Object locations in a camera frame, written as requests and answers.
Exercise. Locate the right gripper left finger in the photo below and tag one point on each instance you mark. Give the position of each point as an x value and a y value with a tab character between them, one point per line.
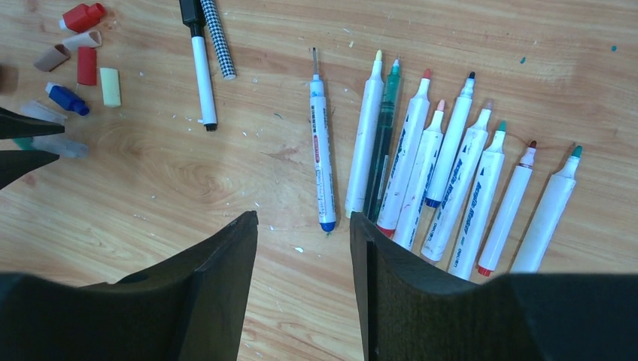
190	306

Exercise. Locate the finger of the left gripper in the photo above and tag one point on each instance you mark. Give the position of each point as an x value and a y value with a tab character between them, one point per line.
15	125
16	163

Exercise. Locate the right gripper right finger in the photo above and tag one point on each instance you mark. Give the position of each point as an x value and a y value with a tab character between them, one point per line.
412	310

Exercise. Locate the teal pen cap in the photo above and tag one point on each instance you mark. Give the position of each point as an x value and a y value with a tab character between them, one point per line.
24	143

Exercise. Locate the clear pen cap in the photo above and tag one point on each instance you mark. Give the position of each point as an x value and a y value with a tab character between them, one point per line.
42	112
60	145

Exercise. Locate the blue pen cap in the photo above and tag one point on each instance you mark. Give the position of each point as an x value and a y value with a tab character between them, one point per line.
66	99

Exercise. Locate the brown pen cap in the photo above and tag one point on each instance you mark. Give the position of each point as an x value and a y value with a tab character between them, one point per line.
52	58

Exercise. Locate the red capped white marker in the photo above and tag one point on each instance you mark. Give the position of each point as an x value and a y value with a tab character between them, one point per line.
507	211

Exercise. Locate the green capped white marker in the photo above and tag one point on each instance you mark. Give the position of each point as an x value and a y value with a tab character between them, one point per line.
478	206

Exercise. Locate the red pen cap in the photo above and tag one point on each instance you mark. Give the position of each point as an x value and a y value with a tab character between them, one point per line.
82	17
87	66

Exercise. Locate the yellow pen cap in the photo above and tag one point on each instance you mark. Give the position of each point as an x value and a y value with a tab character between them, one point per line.
110	83

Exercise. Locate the plain white marker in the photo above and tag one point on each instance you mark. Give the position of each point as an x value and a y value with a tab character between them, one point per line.
420	179

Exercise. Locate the beige pen cap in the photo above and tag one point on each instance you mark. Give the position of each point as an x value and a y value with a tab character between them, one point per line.
90	39

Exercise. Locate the teal capped white marker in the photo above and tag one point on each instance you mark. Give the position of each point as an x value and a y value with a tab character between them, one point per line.
547	216

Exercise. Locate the white acrylic marker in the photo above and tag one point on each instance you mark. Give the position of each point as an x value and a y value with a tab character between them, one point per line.
413	126

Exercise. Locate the grey capped marker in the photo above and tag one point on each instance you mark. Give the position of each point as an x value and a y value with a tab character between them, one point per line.
323	169

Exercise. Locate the yellow capped white marker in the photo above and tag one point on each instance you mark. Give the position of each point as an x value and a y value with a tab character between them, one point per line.
362	156

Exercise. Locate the clear green gel pen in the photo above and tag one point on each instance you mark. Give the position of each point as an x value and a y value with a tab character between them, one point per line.
381	145

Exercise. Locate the blue capped white marker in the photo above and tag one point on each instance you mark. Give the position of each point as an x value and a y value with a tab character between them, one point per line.
450	144

